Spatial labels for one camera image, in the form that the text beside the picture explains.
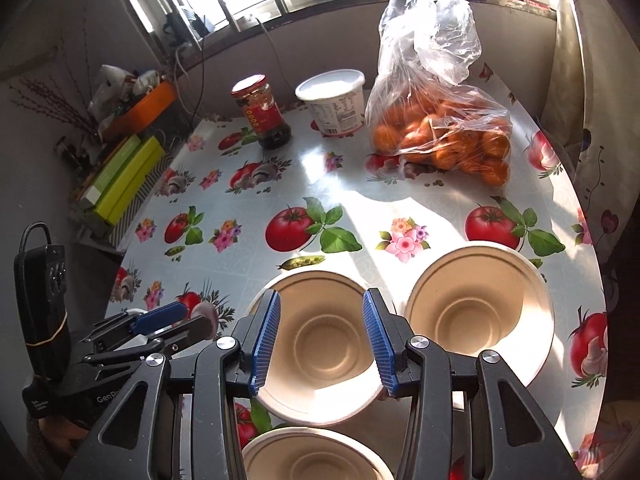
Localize white plastic tub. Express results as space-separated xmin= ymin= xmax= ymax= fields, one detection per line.
xmin=295 ymin=69 xmax=367 ymax=136

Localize red label sauce jar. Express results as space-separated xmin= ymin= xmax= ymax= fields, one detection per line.
xmin=231 ymin=74 xmax=293 ymax=151

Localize pile of oranges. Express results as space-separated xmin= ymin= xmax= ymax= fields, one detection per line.
xmin=372 ymin=95 xmax=511 ymax=188

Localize clear plastic bag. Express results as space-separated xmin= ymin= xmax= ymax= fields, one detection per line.
xmin=365 ymin=0 xmax=513 ymax=191

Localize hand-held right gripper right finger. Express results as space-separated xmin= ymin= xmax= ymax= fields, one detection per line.
xmin=361 ymin=287 xmax=568 ymax=480

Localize lime green box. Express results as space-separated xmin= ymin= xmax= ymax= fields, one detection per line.
xmin=85 ymin=137 xmax=166 ymax=227

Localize dry twig bunch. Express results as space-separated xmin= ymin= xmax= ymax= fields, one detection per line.
xmin=10 ymin=25 xmax=101 ymax=137

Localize patterned curtain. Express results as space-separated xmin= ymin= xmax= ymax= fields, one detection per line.
xmin=545 ymin=0 xmax=636 ymax=271

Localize orange plastic tray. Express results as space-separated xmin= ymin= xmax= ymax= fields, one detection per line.
xmin=100 ymin=81 xmax=179 ymax=141

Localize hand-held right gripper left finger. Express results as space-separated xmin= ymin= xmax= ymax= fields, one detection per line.
xmin=60 ymin=287 xmax=283 ymax=480

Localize person's left hand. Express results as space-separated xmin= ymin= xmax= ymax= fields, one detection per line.
xmin=35 ymin=417 xmax=96 ymax=462

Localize green and white flat box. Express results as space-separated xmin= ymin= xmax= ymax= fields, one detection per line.
xmin=75 ymin=135 xmax=144 ymax=207

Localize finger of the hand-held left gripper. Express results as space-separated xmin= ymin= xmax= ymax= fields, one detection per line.
xmin=100 ymin=301 xmax=191 ymax=343
xmin=142 ymin=315 xmax=212 ymax=358

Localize thin dark cable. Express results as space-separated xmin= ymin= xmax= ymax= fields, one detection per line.
xmin=172 ymin=17 xmax=212 ymax=127

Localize grey striped box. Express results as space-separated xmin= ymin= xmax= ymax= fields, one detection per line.
xmin=80 ymin=160 xmax=177 ymax=252

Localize beige paper bowl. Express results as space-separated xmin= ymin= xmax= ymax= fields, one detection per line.
xmin=241 ymin=426 xmax=396 ymax=480
xmin=248 ymin=270 xmax=401 ymax=428
xmin=404 ymin=241 xmax=556 ymax=386

